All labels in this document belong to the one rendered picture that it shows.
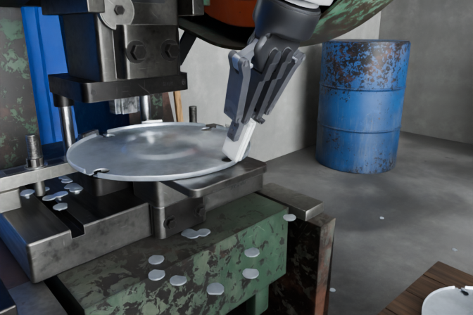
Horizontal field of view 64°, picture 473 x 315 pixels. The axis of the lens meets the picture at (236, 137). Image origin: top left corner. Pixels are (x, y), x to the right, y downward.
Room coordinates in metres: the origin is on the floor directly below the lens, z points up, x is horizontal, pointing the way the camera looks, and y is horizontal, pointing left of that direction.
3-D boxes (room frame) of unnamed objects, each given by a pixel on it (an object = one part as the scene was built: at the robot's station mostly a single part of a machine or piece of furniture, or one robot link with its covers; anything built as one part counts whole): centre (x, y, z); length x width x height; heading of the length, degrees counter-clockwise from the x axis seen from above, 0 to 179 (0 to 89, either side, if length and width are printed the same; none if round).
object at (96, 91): (0.69, 0.21, 0.86); 0.20 x 0.16 x 0.05; 134
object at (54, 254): (0.69, 0.21, 0.68); 0.45 x 0.30 x 0.06; 134
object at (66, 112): (0.68, 0.31, 0.81); 0.02 x 0.02 x 0.14
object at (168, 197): (0.56, 0.09, 0.72); 0.25 x 0.14 x 0.14; 44
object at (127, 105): (0.68, 0.20, 0.84); 0.05 x 0.03 x 0.04; 134
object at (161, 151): (0.60, 0.12, 0.78); 0.29 x 0.29 x 0.01
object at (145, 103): (0.79, 0.19, 0.81); 0.02 x 0.02 x 0.14
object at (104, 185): (0.69, 0.21, 0.72); 0.20 x 0.16 x 0.03; 134
